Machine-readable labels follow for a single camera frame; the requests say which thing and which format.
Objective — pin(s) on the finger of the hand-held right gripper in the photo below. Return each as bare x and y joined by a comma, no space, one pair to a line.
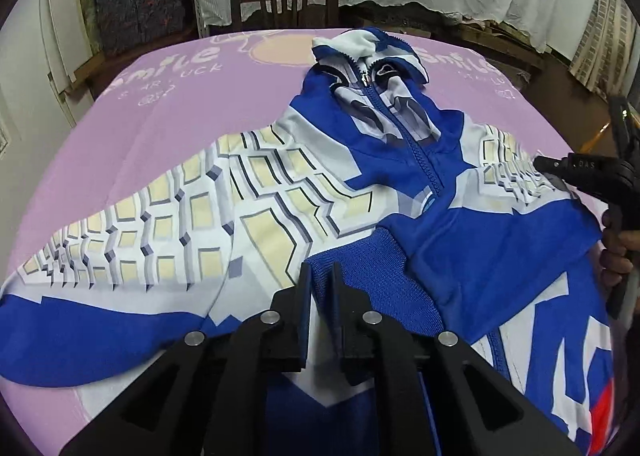
620,126
565,168

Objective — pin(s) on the white boards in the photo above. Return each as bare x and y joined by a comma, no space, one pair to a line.
60,36

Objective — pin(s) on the dark patterned fabric bin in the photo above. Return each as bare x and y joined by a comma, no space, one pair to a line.
140,11

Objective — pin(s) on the blue white zip hoodie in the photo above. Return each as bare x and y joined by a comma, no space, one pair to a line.
450,246

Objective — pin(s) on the pink printed sheet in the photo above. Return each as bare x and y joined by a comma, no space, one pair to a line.
150,111

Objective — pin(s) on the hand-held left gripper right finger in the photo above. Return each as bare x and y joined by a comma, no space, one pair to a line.
350,326

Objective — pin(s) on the person's right hand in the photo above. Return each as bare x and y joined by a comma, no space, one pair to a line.
617,261

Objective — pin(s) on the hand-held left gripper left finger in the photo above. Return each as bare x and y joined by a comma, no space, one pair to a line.
292,316

